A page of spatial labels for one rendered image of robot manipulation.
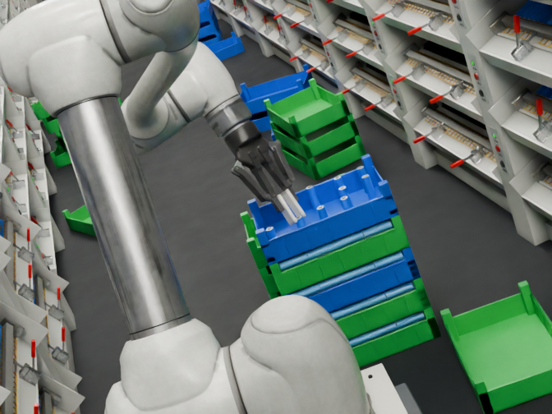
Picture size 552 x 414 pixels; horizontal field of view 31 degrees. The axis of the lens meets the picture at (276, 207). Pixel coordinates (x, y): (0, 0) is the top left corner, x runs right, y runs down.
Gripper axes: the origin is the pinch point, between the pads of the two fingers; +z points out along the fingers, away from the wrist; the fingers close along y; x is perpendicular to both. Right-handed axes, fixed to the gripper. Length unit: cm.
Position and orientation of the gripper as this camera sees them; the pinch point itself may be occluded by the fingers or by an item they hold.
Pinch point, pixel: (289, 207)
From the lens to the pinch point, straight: 213.8
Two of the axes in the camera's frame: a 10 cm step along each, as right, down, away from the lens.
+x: 3.7, -2.5, -9.0
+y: -7.5, 5.0, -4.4
